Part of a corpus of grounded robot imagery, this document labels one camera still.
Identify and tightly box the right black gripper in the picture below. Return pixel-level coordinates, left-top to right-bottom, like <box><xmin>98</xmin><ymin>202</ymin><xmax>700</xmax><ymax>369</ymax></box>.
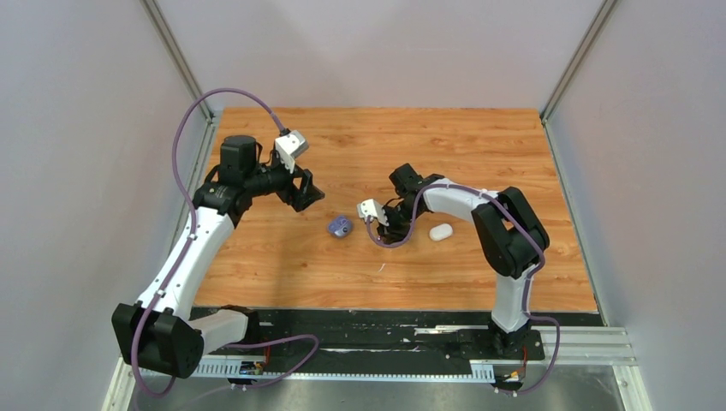
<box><xmin>374</xmin><ymin>200</ymin><xmax>424</xmax><ymax>247</ymax></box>

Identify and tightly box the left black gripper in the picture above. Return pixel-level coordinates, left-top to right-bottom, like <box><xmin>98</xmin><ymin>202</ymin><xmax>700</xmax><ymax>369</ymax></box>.
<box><xmin>244</xmin><ymin>151</ymin><xmax>324</xmax><ymax>211</ymax></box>

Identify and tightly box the white earbud charging case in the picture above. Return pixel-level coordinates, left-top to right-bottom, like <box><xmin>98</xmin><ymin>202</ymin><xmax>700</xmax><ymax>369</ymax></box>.
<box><xmin>429</xmin><ymin>223</ymin><xmax>454</xmax><ymax>241</ymax></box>

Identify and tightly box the blue-grey earbud case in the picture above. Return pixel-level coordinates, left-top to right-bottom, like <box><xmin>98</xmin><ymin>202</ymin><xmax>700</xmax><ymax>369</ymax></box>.
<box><xmin>327</xmin><ymin>215</ymin><xmax>354</xmax><ymax>239</ymax></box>

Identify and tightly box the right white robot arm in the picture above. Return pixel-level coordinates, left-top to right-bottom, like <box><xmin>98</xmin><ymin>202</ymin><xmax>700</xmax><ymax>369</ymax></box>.
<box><xmin>359</xmin><ymin>164</ymin><xmax>550</xmax><ymax>358</ymax></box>

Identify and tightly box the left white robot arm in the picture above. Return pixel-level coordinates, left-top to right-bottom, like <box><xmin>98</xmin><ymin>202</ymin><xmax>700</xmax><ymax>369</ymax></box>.
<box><xmin>111</xmin><ymin>130</ymin><xmax>324</xmax><ymax>378</ymax></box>

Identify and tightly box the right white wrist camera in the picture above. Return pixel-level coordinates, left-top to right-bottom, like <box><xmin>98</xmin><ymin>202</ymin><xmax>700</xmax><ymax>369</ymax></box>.
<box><xmin>356</xmin><ymin>199</ymin><xmax>390</xmax><ymax>227</ymax></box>

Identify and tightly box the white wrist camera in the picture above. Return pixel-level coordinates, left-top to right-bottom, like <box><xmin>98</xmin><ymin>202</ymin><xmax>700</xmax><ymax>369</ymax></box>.
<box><xmin>275</xmin><ymin>129</ymin><xmax>309</xmax><ymax>174</ymax></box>
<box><xmin>356</xmin><ymin>199</ymin><xmax>390</xmax><ymax>227</ymax></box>

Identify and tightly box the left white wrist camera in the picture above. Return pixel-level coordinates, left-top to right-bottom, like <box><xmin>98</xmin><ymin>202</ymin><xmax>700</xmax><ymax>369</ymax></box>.
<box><xmin>275</xmin><ymin>129</ymin><xmax>309</xmax><ymax>174</ymax></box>

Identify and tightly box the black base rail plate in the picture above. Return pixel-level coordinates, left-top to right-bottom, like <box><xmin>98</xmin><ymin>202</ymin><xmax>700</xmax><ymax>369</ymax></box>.
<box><xmin>243</xmin><ymin>309</ymin><xmax>545</xmax><ymax>376</ymax></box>

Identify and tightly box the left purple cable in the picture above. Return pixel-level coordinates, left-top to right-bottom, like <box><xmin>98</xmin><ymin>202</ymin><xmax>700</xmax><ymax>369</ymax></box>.
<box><xmin>130</xmin><ymin>88</ymin><xmax>320</xmax><ymax>399</ymax></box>

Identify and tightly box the left aluminium frame post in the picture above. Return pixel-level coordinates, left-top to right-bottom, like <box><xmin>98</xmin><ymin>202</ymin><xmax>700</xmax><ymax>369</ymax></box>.
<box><xmin>139</xmin><ymin>0</ymin><xmax>216</xmax><ymax>142</ymax></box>

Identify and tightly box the aluminium frame post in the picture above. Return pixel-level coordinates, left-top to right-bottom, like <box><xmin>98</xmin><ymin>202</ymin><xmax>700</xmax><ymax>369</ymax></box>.
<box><xmin>539</xmin><ymin>0</ymin><xmax>621</xmax><ymax>130</ymax></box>
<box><xmin>139</xmin><ymin>0</ymin><xmax>216</xmax><ymax>142</ymax></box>

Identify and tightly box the right aluminium frame post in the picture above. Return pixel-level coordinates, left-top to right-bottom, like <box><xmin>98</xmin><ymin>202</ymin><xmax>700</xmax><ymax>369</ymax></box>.
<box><xmin>539</xmin><ymin>0</ymin><xmax>621</xmax><ymax>130</ymax></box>

